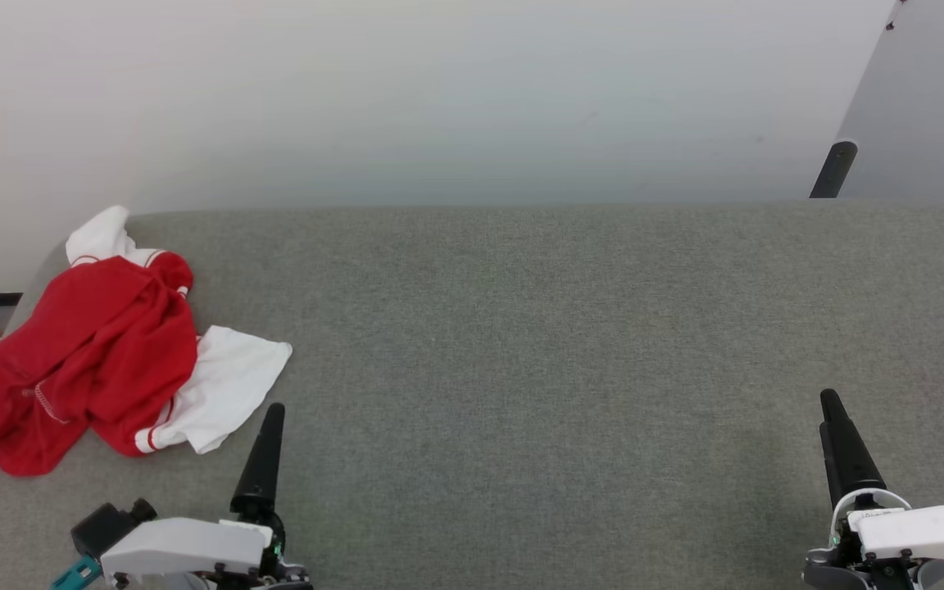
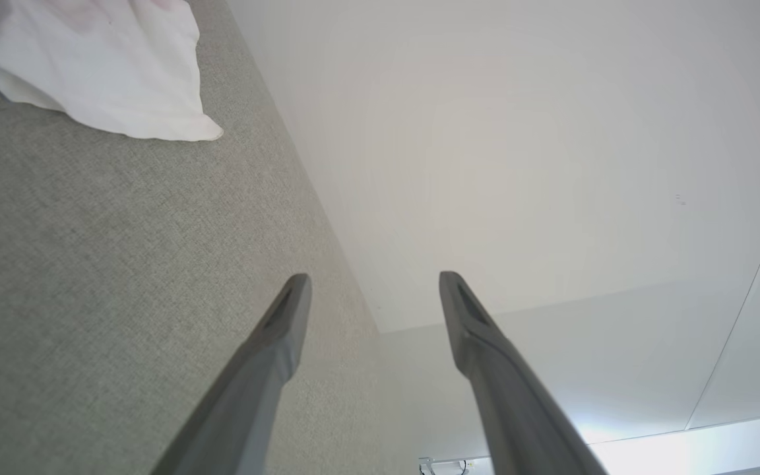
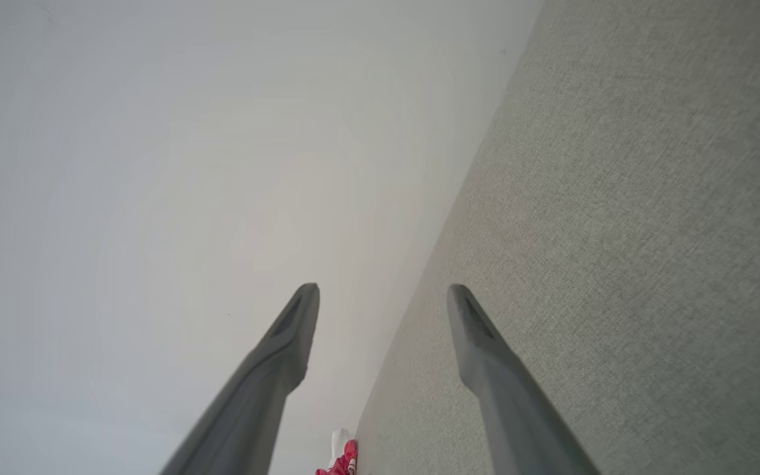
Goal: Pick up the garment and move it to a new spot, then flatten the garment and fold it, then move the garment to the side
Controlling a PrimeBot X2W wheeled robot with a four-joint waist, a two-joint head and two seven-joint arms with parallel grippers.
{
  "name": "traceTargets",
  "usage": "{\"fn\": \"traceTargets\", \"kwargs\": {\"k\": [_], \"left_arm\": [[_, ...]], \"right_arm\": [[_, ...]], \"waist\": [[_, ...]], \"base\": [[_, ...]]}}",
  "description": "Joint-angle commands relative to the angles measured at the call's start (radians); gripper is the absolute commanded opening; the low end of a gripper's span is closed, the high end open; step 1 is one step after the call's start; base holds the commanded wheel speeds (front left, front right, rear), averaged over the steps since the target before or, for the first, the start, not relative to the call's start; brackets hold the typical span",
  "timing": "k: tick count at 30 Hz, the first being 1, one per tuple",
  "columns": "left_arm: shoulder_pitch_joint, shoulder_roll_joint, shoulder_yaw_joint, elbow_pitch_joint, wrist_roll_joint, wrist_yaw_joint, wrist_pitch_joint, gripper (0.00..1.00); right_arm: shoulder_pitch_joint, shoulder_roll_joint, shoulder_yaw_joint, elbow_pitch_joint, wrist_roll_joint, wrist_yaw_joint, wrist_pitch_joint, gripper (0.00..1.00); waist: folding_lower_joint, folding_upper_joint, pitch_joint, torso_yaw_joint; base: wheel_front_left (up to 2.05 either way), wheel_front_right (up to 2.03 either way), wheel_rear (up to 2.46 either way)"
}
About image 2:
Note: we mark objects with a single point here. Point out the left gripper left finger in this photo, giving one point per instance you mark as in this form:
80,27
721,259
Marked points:
248,389

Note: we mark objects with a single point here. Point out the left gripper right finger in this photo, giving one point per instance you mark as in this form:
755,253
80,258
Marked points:
512,402

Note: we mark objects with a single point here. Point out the red and white shirt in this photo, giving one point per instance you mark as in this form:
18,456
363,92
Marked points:
103,79

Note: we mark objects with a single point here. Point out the grey fabric sofa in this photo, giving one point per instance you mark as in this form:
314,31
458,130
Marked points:
90,277

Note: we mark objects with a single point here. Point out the small metal wall fixture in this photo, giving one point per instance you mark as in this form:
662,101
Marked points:
443,466

